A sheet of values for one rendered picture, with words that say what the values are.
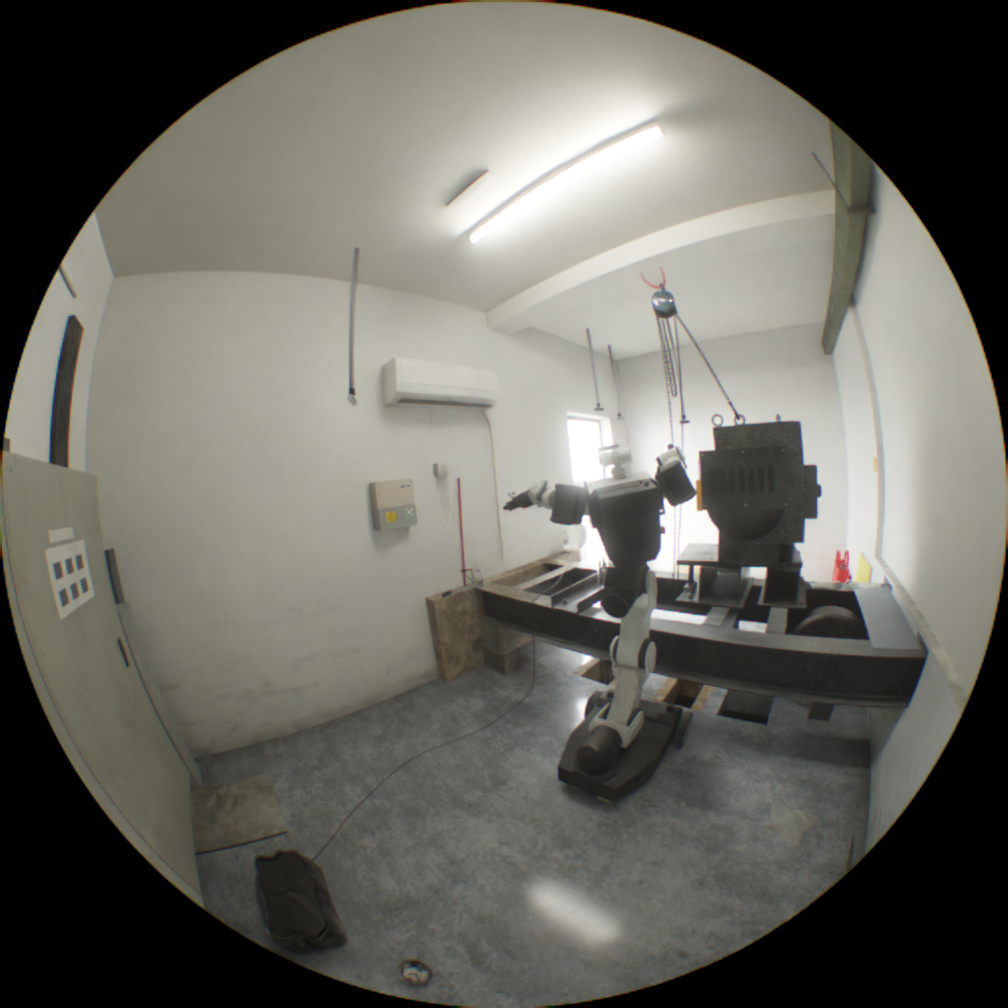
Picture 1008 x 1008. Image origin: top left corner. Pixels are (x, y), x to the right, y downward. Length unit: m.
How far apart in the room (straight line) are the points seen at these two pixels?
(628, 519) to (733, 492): 0.77
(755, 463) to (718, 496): 0.25
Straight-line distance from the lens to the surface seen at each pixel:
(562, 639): 2.19
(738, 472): 1.79
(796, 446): 1.94
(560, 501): 1.29
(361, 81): 1.60
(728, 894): 1.60
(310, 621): 2.21
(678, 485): 1.33
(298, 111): 1.69
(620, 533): 1.20
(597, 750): 1.52
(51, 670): 1.28
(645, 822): 1.71
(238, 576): 2.11
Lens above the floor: 1.43
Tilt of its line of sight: 4 degrees down
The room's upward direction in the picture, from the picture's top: 5 degrees counter-clockwise
